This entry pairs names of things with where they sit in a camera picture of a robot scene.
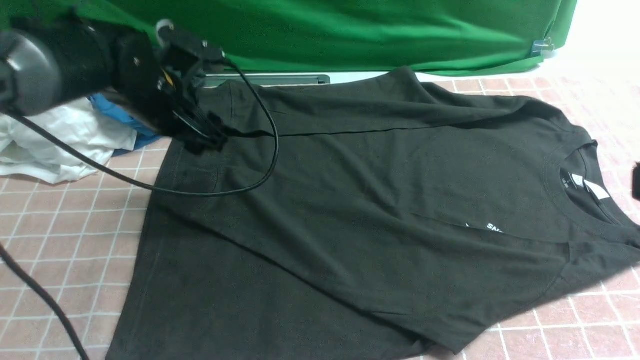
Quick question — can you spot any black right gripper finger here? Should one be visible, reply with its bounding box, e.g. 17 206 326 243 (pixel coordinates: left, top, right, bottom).
631 162 640 201

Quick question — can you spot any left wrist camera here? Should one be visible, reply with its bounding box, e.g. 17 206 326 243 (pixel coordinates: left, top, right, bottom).
155 19 227 65

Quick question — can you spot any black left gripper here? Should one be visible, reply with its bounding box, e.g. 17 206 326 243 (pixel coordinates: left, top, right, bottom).
113 32 229 155

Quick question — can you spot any dark metal bar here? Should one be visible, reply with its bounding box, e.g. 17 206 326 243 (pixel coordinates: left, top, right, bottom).
201 74 331 88

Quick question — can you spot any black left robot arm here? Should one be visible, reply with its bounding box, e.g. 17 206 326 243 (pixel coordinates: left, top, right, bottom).
1 14 231 154

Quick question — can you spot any dark gray long-sleeve shirt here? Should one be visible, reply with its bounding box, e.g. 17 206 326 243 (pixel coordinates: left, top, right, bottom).
106 68 639 360

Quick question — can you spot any crumpled blue garment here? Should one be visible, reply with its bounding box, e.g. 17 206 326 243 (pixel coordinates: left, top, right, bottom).
87 94 161 157

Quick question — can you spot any green backdrop cloth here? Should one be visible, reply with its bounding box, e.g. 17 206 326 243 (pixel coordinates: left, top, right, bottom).
0 0 578 76

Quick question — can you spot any crumpled white garment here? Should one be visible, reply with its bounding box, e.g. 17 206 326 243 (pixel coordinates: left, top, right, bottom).
0 96 138 185

